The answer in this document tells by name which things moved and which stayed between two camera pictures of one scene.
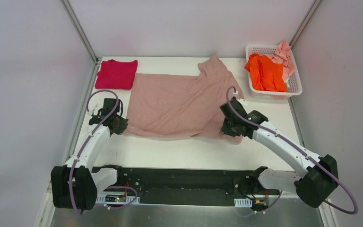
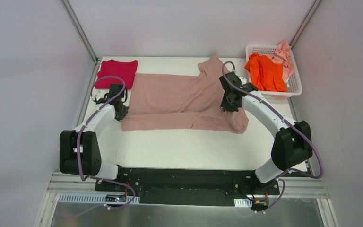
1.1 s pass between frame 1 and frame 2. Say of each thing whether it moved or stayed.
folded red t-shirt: stayed
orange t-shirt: stayed
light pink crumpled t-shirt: stayed
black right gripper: moved
